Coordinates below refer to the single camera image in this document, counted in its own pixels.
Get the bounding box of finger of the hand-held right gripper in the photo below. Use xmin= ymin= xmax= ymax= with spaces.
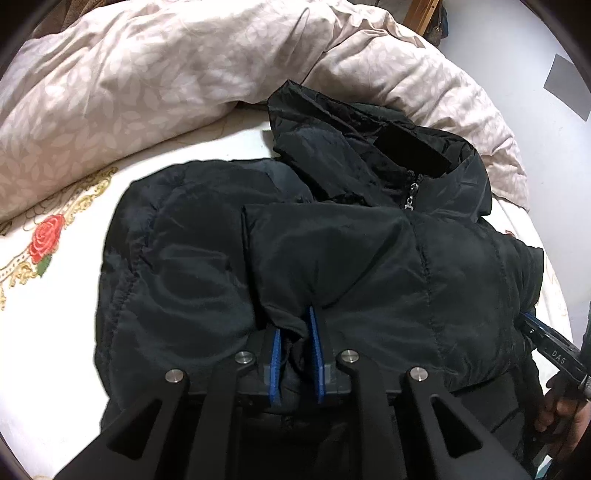
xmin=522 ymin=311 xmax=581 ymax=376

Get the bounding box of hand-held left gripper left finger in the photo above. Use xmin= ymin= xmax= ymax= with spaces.
xmin=54 ymin=323 xmax=283 ymax=480

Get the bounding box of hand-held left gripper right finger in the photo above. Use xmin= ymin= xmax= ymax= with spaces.
xmin=307 ymin=305 xmax=533 ymax=480

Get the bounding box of black padded jacket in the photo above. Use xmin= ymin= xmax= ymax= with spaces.
xmin=95 ymin=79 xmax=546 ymax=480

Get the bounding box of person's right hand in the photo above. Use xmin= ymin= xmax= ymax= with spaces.
xmin=534 ymin=374 xmax=588 ymax=459

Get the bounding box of white rose-print bed sheet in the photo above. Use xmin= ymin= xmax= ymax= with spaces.
xmin=0 ymin=104 xmax=575 ymax=468

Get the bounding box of pink leaf-patterned duvet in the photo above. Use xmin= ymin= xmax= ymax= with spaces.
xmin=0 ymin=0 xmax=529 ymax=224

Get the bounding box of dark cloth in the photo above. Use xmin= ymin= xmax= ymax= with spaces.
xmin=426 ymin=8 xmax=451 ymax=47

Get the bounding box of brown cloth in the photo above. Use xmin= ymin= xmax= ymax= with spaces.
xmin=33 ymin=0 xmax=95 ymax=43

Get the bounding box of wooden furniture frame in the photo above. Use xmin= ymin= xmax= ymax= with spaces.
xmin=406 ymin=0 xmax=445 ymax=36

